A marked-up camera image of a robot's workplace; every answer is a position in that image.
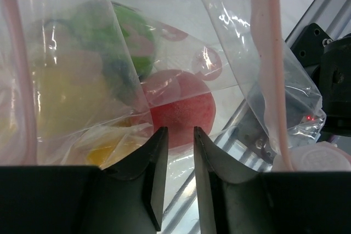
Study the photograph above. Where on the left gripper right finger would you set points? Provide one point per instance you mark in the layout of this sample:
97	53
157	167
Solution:
233	198

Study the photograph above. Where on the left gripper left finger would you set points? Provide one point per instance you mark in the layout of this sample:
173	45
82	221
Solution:
126	197

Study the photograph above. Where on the pink fake peach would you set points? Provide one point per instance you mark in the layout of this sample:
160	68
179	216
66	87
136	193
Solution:
180	101

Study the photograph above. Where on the clear zip top bag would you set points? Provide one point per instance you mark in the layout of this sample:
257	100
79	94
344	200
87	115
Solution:
185	40

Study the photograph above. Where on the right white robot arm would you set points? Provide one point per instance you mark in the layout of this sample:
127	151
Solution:
333	80

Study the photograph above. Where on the orange fake fruit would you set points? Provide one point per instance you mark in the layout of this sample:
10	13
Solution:
119	141

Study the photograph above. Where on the pale yellow fake pear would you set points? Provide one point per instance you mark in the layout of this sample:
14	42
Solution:
71	93

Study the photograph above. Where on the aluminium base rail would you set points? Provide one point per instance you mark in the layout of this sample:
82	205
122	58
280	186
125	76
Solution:
250	35

